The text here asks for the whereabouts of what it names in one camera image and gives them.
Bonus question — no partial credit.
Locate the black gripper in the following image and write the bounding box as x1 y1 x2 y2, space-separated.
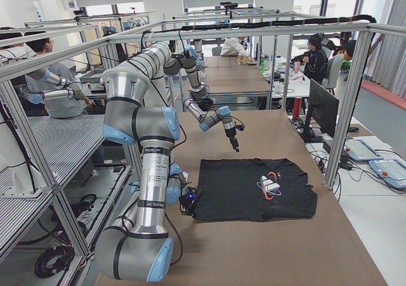
225 127 240 152
179 186 202 216

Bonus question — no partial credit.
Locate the black printed t-shirt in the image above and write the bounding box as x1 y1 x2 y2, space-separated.
194 159 317 222

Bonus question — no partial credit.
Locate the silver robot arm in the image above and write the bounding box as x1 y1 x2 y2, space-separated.
163 48 239 152
95 41 181 282

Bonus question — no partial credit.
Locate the black computer monitor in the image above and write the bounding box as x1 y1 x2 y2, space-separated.
302 79 339 143

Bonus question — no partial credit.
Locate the blue teach pendant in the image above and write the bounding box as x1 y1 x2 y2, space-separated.
369 159 405 190

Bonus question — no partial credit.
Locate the person in grey shirt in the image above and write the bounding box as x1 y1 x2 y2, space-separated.
23 30 105 165

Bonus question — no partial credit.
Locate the red cylinder post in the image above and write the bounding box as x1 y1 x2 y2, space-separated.
292 97 302 119

